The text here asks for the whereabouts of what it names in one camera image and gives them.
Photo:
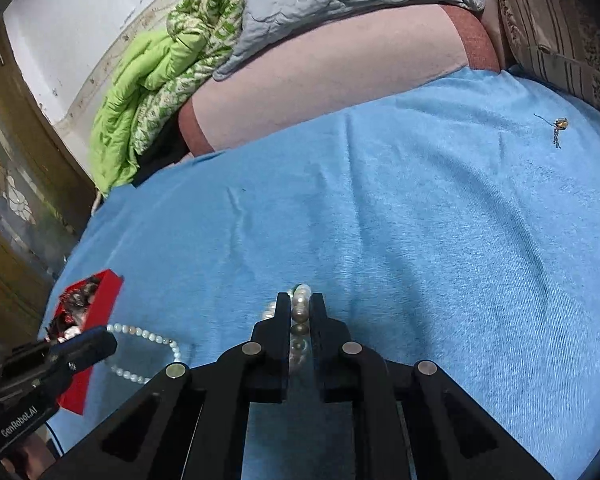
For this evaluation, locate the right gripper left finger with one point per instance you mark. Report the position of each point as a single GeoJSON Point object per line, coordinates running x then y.
{"type": "Point", "coordinates": [189, 423]}

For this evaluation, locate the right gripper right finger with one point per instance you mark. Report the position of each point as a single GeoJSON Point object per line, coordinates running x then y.
{"type": "Point", "coordinates": [410, 421]}

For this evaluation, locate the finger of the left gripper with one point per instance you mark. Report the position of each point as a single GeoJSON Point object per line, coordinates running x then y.
{"type": "Point", "coordinates": [83, 351]}

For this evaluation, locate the white cherry print scrunchie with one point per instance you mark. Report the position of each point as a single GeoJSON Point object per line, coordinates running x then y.
{"type": "Point", "coordinates": [71, 332]}

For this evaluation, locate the grey black lace scrunchie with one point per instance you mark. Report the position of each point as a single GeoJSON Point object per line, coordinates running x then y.
{"type": "Point", "coordinates": [73, 307]}

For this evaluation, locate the red jewelry tray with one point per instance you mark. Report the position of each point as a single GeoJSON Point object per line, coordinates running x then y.
{"type": "Point", "coordinates": [74, 399]}

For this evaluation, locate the person's left hand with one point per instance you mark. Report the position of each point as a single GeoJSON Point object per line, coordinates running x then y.
{"type": "Point", "coordinates": [34, 458]}

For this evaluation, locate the wooden glass door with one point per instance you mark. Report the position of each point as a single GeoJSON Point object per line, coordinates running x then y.
{"type": "Point", "coordinates": [45, 202]}

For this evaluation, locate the blue bed blanket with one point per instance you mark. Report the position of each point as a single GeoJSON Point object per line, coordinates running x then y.
{"type": "Point", "coordinates": [439, 224]}

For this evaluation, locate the green patterned comforter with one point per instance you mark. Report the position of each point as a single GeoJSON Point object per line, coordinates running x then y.
{"type": "Point", "coordinates": [159, 71]}

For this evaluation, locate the small gold earring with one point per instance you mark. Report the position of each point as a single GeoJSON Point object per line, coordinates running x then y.
{"type": "Point", "coordinates": [558, 126]}

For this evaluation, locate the pink quilted bolster pillow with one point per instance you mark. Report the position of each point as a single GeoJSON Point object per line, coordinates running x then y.
{"type": "Point", "coordinates": [332, 67]}

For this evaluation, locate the striped floral cushion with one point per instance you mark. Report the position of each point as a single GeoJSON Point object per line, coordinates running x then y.
{"type": "Point", "coordinates": [557, 42]}

